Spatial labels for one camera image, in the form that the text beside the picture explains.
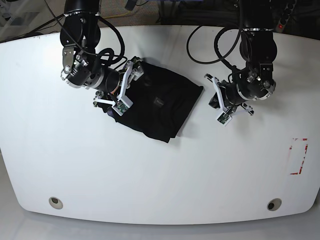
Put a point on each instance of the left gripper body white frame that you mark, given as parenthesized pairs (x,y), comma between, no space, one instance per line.
(226,111)

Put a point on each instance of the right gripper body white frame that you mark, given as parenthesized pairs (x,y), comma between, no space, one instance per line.
(113,86)

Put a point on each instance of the black printed T-shirt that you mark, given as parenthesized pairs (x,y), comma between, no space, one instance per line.
(162,101)

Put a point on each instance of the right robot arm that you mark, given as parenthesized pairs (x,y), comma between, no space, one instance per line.
(83,67)

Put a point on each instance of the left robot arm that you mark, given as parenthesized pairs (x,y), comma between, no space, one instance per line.
(259,50)

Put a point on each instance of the red tape rectangle marker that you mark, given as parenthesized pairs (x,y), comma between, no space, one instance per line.
(297,155)

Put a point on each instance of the right table grommet hole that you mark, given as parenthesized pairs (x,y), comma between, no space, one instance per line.
(274,204)

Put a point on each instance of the table grommet hole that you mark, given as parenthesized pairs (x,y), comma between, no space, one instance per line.
(274,204)
(55,203)

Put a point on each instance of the power strip with red light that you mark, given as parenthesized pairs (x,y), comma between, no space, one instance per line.
(285,16)

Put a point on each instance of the left table grommet hole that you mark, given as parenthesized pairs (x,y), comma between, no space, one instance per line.
(55,203)

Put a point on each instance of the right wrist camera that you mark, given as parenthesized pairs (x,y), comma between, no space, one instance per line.
(120,108)

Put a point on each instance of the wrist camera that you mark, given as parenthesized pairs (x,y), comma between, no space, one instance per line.
(120,108)
(224,118)

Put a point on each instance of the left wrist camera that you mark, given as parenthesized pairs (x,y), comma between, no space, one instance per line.
(224,118)

